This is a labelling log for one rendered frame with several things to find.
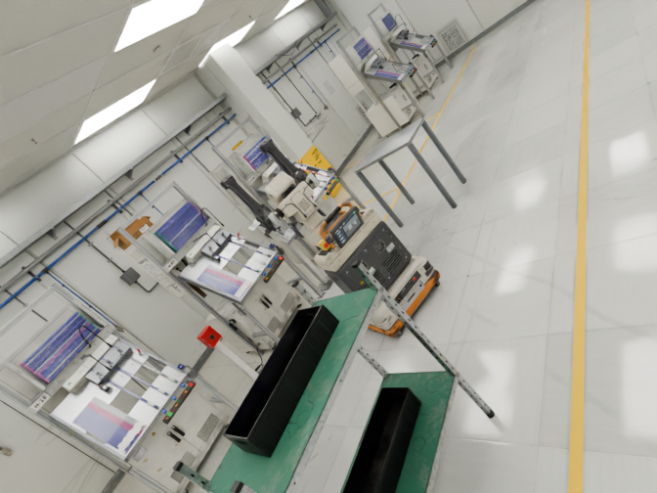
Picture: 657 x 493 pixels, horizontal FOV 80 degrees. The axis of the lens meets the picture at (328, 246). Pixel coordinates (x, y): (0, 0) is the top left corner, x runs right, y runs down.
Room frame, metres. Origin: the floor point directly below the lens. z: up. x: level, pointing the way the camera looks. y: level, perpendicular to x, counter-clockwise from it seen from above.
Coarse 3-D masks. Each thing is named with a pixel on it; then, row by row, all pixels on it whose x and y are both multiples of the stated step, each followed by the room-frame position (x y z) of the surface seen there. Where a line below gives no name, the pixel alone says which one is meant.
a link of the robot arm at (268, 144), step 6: (264, 144) 3.23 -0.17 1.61; (270, 144) 3.23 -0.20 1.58; (270, 150) 3.24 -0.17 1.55; (276, 150) 3.22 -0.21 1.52; (276, 156) 3.23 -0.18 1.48; (282, 156) 3.21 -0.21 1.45; (282, 162) 3.24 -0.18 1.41; (288, 162) 3.20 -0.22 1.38; (288, 168) 3.21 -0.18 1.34; (294, 168) 3.19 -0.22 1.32; (300, 168) 3.21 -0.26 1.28; (294, 180) 3.20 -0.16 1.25
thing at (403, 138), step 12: (420, 120) 3.61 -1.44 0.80; (408, 132) 3.60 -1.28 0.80; (432, 132) 3.64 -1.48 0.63; (384, 144) 3.89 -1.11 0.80; (396, 144) 3.57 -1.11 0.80; (408, 144) 3.38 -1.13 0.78; (372, 156) 3.85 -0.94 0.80; (384, 156) 3.59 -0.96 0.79; (420, 156) 3.38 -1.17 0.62; (444, 156) 3.64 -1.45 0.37; (360, 168) 3.84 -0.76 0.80; (384, 168) 4.15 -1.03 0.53; (456, 168) 3.62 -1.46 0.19; (396, 180) 4.14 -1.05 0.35; (432, 180) 3.39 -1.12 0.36; (372, 192) 3.89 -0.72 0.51; (444, 192) 3.37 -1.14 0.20; (384, 204) 3.88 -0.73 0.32; (456, 204) 3.38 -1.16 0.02; (396, 216) 3.89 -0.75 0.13
